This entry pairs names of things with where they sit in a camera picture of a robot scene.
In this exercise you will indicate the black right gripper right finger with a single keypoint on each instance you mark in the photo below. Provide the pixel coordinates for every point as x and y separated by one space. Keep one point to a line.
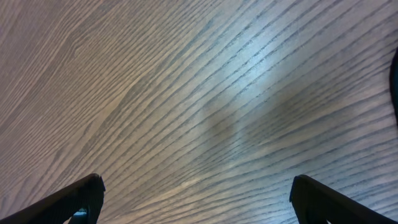
314 202

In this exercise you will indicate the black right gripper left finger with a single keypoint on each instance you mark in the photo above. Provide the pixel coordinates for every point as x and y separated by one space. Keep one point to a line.
79 202

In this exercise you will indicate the dark navy t-shirt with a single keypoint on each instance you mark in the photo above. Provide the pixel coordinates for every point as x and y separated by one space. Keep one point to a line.
393 84

